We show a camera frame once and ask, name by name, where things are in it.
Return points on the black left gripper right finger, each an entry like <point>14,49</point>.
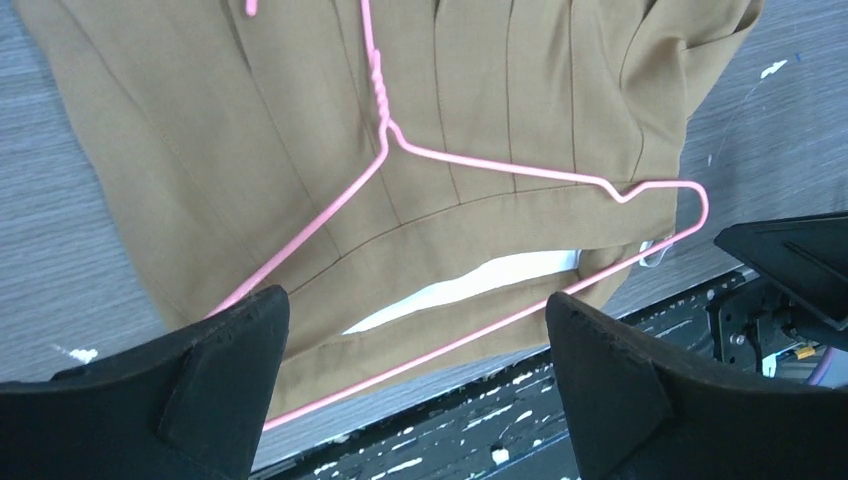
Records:
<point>638,407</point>

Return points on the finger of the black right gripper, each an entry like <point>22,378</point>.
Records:
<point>805,257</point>

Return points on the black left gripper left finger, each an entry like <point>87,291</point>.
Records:
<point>187,405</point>

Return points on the tan garment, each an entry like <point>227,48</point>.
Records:
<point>194,170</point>

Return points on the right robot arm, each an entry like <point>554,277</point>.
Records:
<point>796,304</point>

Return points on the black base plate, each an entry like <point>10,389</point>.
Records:
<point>508,425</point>

